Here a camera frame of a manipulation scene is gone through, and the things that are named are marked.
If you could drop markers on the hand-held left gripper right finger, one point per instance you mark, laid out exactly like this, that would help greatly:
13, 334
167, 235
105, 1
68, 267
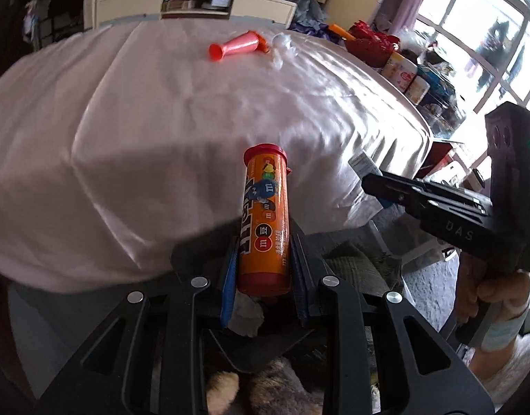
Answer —
298, 276

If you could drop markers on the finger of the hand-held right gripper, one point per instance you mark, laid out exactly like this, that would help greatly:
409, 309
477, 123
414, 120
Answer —
420, 190
390, 203

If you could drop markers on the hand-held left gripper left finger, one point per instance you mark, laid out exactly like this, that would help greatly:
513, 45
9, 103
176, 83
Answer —
228, 285

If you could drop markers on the white printed wrapper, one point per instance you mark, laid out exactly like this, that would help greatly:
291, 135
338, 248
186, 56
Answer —
362, 165

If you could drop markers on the orange candy tube red caps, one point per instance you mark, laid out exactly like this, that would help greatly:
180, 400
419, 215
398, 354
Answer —
265, 233

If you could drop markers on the coral plastic tube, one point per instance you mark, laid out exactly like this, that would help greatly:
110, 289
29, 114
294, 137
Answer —
239, 45

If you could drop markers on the person's right forearm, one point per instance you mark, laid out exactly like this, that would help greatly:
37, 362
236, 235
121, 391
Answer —
511, 363

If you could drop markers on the person's right hand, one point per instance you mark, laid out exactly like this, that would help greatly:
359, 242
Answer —
503, 289

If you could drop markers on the red box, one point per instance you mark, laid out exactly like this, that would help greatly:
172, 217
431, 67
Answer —
438, 155

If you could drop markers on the blue patterned tin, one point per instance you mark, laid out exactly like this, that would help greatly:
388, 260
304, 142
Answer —
440, 95

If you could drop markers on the white canister brown label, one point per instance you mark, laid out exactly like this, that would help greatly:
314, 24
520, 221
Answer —
417, 90

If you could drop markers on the brown fuzzy garment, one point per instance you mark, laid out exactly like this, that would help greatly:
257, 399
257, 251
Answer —
265, 389

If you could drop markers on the white canister pink label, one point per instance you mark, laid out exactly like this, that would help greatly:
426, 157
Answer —
399, 69

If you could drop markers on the large window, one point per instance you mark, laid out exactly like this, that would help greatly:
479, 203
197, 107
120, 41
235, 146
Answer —
481, 30

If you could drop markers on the red plastic basket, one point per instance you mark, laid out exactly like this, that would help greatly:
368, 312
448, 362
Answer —
371, 43

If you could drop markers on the pink satin tablecloth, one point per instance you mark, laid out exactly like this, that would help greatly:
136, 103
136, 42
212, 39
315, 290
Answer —
139, 138

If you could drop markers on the orange foam toy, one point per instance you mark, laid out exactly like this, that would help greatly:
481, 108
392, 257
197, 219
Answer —
340, 31

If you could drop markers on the purple bag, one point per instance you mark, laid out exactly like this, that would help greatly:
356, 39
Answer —
310, 29

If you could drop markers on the blue grey clothes heap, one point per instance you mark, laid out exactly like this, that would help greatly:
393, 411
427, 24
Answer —
304, 2

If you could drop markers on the beige grey television cabinet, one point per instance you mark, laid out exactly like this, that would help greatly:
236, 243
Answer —
126, 6

